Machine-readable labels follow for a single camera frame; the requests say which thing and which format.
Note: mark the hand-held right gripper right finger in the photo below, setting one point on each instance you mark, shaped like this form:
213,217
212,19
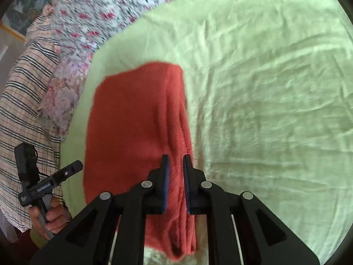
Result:
188,191

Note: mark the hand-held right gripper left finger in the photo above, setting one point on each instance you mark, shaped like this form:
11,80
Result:
165,189

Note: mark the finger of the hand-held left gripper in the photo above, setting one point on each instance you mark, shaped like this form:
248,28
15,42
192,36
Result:
70,171

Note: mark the orange knit sweater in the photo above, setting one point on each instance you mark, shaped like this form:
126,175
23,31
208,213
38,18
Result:
132,121

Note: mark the person's left hand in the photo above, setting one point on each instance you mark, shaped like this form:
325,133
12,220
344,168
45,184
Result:
58,215

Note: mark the pale floral pillow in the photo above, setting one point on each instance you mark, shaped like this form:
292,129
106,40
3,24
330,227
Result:
60,96

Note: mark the plaid checked cloth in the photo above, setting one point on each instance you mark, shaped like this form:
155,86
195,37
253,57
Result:
24,88

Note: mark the light green blanket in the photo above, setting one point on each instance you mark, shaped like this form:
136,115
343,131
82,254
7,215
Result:
262,102

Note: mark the framed landscape painting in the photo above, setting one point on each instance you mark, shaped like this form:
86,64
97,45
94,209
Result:
24,11

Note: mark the rose floral quilt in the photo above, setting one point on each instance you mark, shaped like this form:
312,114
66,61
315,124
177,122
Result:
91,11

